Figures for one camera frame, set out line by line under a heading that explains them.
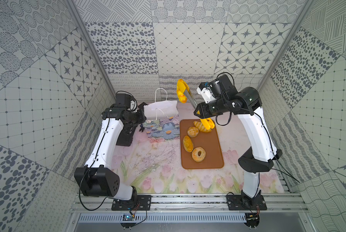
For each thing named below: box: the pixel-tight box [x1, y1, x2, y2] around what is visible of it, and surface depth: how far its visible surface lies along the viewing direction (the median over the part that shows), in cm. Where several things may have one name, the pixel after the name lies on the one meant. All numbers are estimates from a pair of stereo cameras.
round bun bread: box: [187, 126, 200, 138], surface depth 100 cm
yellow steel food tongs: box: [176, 78, 216, 131], surface depth 72 cm
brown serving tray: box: [179, 119, 225, 170], surface depth 93 cm
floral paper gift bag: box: [142, 87, 180, 142], surface depth 87 cm
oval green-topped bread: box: [182, 135, 194, 153], surface depth 92 cm
